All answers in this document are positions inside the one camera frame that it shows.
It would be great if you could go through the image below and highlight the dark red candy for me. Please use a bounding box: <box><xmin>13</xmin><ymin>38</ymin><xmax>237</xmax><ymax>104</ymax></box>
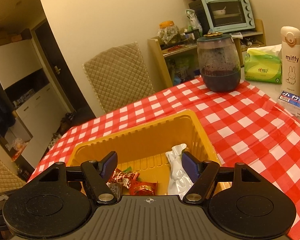
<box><xmin>108</xmin><ymin>168</ymin><xmax>134</xmax><ymax>189</ymax></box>

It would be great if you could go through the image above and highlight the white miffy bottle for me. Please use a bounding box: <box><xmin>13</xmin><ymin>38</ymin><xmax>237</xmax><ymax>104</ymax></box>
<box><xmin>281</xmin><ymin>26</ymin><xmax>300</xmax><ymax>95</ymax></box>

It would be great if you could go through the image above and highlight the wooden shelf unit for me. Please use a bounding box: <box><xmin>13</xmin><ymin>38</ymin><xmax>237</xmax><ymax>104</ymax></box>
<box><xmin>148</xmin><ymin>19</ymin><xmax>266</xmax><ymax>88</ymax></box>

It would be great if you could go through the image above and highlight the quilted beige side chair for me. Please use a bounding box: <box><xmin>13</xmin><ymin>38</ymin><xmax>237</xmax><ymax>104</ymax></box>
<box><xmin>0</xmin><ymin>160</ymin><xmax>26</xmax><ymax>193</ymax></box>

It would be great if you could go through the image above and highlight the dark glass jar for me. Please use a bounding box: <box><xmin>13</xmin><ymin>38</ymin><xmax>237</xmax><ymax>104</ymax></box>
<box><xmin>197</xmin><ymin>32</ymin><xmax>241</xmax><ymax>92</ymax></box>

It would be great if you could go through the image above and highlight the light blue toaster oven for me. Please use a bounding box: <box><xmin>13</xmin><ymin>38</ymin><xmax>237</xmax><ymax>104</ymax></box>
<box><xmin>189</xmin><ymin>0</ymin><xmax>255</xmax><ymax>34</ymax></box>

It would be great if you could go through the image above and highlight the red square snack packet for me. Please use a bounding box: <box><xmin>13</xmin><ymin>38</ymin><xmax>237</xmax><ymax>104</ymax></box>
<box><xmin>129</xmin><ymin>181</ymin><xmax>157</xmax><ymax>196</ymax></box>

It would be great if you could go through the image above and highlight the orange plastic tray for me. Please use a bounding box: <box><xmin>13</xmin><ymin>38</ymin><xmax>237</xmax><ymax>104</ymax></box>
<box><xmin>67</xmin><ymin>110</ymin><xmax>219</xmax><ymax>195</ymax></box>

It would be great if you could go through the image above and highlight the quilted beige chair back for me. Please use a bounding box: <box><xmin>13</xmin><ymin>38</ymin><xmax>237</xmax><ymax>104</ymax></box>
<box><xmin>83</xmin><ymin>42</ymin><xmax>155</xmax><ymax>113</ymax></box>

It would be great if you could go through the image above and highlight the orange lid snack jar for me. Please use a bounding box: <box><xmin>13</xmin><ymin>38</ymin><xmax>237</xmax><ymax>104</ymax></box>
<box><xmin>158</xmin><ymin>21</ymin><xmax>181</xmax><ymax>46</ymax></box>

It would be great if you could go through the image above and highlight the red white checkered tablecloth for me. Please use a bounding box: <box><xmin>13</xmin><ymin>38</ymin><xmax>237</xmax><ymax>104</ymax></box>
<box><xmin>34</xmin><ymin>79</ymin><xmax>300</xmax><ymax>239</ymax></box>

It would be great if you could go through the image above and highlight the green tissue pack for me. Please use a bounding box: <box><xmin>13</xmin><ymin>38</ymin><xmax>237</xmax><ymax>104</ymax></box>
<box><xmin>244</xmin><ymin>44</ymin><xmax>282</xmax><ymax>84</ymax></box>

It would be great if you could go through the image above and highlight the blue white small box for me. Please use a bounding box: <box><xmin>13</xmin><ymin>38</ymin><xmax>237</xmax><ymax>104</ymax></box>
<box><xmin>277</xmin><ymin>90</ymin><xmax>300</xmax><ymax>117</ymax></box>

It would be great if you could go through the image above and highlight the green candy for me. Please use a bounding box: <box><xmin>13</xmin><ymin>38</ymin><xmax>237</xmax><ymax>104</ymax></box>
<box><xmin>123</xmin><ymin>166</ymin><xmax>140</xmax><ymax>181</ymax></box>

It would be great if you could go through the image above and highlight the dark wooden door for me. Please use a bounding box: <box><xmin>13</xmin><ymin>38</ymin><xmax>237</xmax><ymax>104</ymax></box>
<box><xmin>31</xmin><ymin>20</ymin><xmax>95</xmax><ymax>134</ymax></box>

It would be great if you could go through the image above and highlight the white black snack packet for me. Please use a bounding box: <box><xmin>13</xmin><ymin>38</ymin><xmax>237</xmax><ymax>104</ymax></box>
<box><xmin>165</xmin><ymin>143</ymin><xmax>193</xmax><ymax>199</ymax></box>

